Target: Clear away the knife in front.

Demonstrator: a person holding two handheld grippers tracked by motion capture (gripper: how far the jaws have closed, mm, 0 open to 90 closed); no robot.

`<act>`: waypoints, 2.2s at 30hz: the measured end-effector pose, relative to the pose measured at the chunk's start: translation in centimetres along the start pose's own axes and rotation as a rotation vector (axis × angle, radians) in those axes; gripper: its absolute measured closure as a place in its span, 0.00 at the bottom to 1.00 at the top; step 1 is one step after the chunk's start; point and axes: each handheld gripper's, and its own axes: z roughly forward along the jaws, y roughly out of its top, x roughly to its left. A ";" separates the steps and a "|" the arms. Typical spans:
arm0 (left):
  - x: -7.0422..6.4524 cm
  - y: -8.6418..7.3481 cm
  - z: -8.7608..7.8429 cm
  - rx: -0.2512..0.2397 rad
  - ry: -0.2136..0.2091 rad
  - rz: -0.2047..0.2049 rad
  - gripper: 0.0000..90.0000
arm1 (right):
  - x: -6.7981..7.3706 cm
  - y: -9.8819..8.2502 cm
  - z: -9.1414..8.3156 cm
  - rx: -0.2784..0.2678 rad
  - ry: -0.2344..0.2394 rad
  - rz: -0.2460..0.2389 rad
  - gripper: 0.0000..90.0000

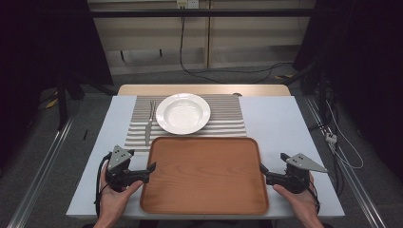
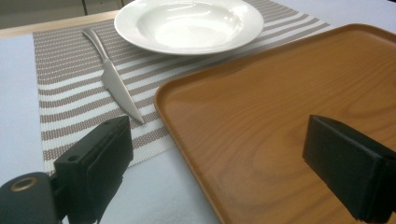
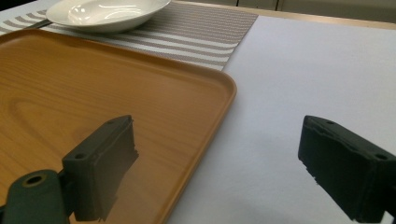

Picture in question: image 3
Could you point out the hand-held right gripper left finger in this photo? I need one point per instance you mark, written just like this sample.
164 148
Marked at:
96 174

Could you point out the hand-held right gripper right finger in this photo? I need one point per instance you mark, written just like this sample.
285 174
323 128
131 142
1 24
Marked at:
345 174

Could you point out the wooden tray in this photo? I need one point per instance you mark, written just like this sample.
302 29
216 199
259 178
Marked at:
130 102

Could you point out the white ceramic bowl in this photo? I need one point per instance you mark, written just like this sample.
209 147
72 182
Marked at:
106 14

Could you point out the striped woven placemat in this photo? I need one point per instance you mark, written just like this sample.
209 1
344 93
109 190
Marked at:
193 37

